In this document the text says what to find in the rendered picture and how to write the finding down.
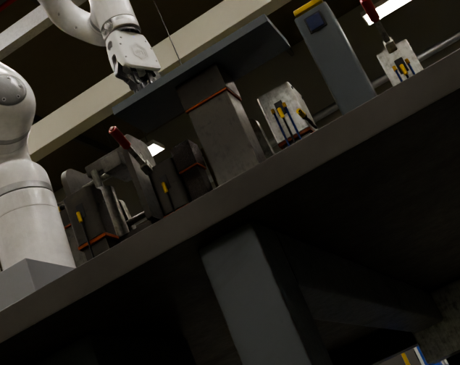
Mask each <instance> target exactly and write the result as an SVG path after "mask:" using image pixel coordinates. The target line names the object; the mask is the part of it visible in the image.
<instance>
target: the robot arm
mask: <svg viewBox="0 0 460 365"><path fill-rule="evenodd" d="M37 1H38V2H39V3H40V5H41V6H42V7H43V10H44V11H45V13H46V14H47V15H48V17H49V19H50V20H51V21H52V22H53V23H54V24H55V25H56V26H57V27H58V28H59V29H60V30H62V31H63V32H65V33H66V34H68V35H71V36H73V37H75V38H77V39H80V40H82V41H85V42H87V43H91V44H93V45H96V46H106V50H107V54H108V57H109V62H110V64H111V66H112V70H113V72H114V76H115V77H117V78H119V79H121V80H123V81H124V82H125V83H127V84H128V85H129V88H130V90H132V91H134V93H137V92H138V91H139V90H141V89H143V88H145V87H146V86H147V85H149V84H151V83H153V82H154V81H155V80H158V79H159V78H161V77H162V76H161V75H160V74H159V73H158V72H157V71H160V69H161V67H160V64H159V62H158V59H157V57H156V55H155V53H154V51H153V49H152V48H151V46H150V44H149V42H148V41H147V40H146V38H145V37H144V36H143V35H141V28H140V25H139V24H138V21H137V19H136V16H135V13H134V11H133V8H132V7H131V4H130V1H129V0H89V2H90V6H91V13H89V12H86V11H84V10H83V9H81V8H79V7H77V6H76V5H75V4H73V3H72V2H71V1H70V0H37ZM147 81H148V83H147ZM35 108H36V102H35V96H34V93H33V90H32V88H31V87H30V86H29V84H28V82H27V81H26V80H25V79H24V78H23V77H22V76H21V75H20V74H19V73H17V72H16V71H14V70H13V69H12V68H10V67H8V66H6V65H5V64H3V63H1V62H0V262H1V266H2V269H3V271H4V270H5V269H7V268H9V267H10V266H12V265H14V264H16V263H17V262H19V261H21V260H23V259H24V258H27V259H34V260H38V261H45V262H49V263H52V264H59V265H62V266H66V267H73V268H76V266H75V261H74V259H73V256H72V251H71V249H70V244H69V242H68V239H67V235H66V232H65V229H64V225H63V222H62V218H61V215H60V213H59V209H58V206H57V201H56V199H55V196H54V192H53V189H52V186H51V182H50V179H49V176H48V174H47V172H46V170H45V169H44V168H43V167H42V166H41V165H39V164H37V163H35V162H34V161H32V160H31V158H30V155H29V152H28V136H29V134H30V129H31V127H32V124H33V119H34V116H35Z"/></svg>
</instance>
